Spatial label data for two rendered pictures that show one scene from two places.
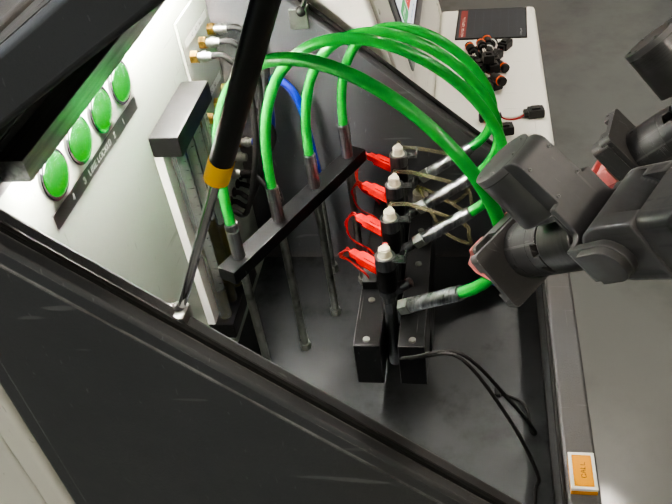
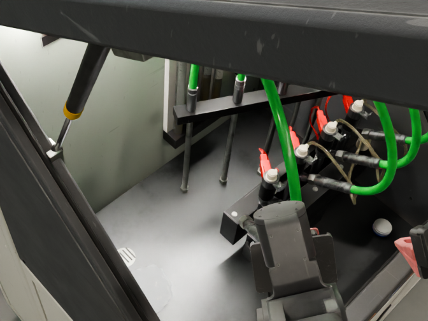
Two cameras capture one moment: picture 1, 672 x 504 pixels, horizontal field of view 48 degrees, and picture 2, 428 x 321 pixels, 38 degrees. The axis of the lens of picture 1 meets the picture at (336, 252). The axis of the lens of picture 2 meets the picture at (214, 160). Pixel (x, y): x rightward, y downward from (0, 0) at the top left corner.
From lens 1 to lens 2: 35 cm
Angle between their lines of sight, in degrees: 22
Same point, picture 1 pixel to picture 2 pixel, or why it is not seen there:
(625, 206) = (293, 309)
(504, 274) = (262, 268)
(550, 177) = (282, 249)
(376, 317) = (254, 204)
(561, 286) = (393, 276)
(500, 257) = not seen: hidden behind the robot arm
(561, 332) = (359, 306)
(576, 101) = not seen: outside the picture
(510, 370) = not seen: hidden behind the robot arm
